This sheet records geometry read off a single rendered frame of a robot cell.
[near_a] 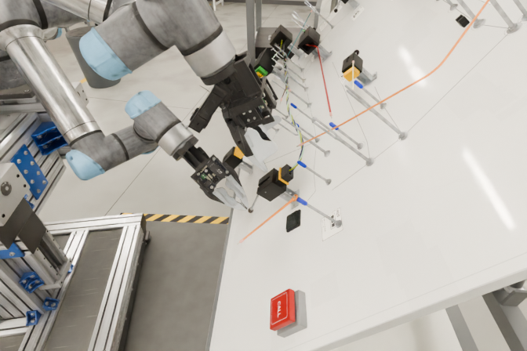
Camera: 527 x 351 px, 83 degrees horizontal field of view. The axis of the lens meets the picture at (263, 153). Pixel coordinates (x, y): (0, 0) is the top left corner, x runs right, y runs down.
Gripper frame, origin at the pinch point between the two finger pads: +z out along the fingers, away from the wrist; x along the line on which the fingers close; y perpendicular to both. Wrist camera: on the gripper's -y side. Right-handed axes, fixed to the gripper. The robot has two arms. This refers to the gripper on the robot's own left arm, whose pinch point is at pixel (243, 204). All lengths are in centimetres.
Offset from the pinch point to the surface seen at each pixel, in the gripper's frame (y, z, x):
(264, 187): 10.4, -0.9, 6.1
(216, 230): -127, 19, -27
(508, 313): 22, 50, 22
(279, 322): 27.0, 12.8, -8.1
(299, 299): 25.7, 13.5, -3.7
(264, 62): -40, -27, 44
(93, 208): -156, -51, -80
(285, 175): 13.5, -0.1, 10.8
